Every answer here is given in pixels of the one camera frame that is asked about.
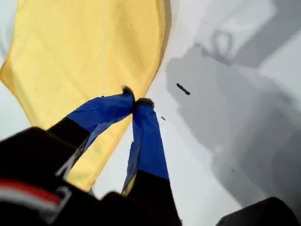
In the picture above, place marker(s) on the yellow square towel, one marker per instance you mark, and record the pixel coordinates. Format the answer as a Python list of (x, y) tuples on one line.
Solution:
[(82, 47)]

